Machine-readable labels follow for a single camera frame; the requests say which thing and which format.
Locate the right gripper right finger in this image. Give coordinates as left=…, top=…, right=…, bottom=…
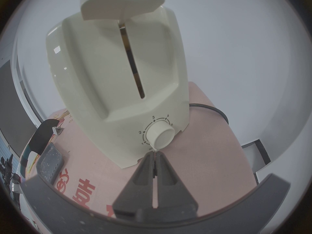
left=155, top=152, right=199, bottom=214

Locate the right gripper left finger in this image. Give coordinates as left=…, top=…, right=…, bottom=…
left=112, top=152, right=156, bottom=218

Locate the cream toaster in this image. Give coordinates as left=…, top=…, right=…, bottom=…
left=46, top=0, right=191, bottom=169

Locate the black cable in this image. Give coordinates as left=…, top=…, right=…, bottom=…
left=188, top=103, right=230, bottom=126

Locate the knife with blue-green handle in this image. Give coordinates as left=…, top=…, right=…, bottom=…
left=20, top=120, right=64, bottom=184

